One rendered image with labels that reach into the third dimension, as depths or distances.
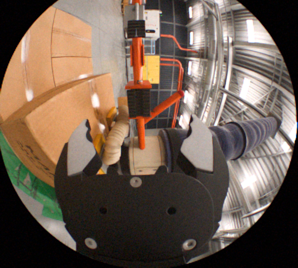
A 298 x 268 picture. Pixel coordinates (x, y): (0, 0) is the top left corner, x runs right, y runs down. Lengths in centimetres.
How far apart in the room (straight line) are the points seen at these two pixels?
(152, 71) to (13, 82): 745
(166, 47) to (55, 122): 1107
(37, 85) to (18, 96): 14
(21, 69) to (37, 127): 47
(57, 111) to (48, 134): 4
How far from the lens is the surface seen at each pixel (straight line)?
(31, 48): 66
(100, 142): 27
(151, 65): 747
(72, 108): 20
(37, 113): 15
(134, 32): 20
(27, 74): 61
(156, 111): 27
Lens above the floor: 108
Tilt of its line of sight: 3 degrees up
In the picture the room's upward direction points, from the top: 87 degrees clockwise
